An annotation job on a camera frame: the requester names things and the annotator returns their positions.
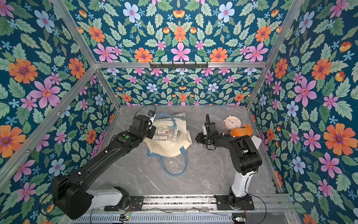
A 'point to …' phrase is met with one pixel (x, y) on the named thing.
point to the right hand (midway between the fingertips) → (201, 136)
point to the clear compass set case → (166, 134)
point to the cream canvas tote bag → (161, 148)
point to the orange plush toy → (246, 130)
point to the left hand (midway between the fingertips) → (152, 124)
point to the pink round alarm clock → (231, 122)
